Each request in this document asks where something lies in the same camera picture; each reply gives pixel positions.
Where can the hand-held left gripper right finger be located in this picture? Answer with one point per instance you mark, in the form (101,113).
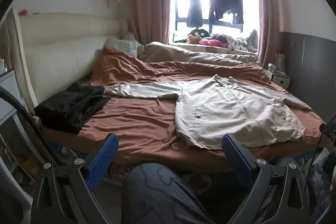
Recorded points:
(236,158)

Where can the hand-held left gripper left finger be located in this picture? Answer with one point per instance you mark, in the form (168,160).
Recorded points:
(102,161)

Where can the beige jacket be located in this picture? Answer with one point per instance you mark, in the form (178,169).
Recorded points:
(223,113)

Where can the black folded clothes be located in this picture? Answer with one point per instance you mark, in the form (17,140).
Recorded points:
(71,106)

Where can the pile of mixed clothes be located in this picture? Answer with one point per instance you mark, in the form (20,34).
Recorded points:
(239,41)

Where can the dark hanging clothes row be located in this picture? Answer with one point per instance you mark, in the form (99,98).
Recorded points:
(225,1)

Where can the brown bed sheet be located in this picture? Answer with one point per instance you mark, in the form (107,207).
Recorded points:
(141,121)

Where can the person's left leg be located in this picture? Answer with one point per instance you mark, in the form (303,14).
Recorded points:
(162,197)

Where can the white nightstand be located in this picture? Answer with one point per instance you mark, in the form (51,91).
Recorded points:
(279,79)

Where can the bottles on nightstand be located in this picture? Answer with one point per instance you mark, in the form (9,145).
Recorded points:
(278,64)

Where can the cream padded headboard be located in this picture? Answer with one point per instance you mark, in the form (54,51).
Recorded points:
(57,56)

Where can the pale green pillow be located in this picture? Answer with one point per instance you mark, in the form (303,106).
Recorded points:
(123,47)

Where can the beige duvet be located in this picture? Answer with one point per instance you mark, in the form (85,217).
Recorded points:
(183,54)

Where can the white bedside cabinet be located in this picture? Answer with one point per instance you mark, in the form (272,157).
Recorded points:
(10,87)

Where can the pink cloth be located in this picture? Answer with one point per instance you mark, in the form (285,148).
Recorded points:
(212,43)

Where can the black plush toy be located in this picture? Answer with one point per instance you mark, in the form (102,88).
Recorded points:
(198,33)

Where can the dark hanging garment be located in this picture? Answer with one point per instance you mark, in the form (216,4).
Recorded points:
(194,3)

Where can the window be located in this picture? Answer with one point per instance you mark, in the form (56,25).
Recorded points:
(181,3)

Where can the small orange ornament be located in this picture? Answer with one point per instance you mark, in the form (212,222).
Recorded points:
(23,12)

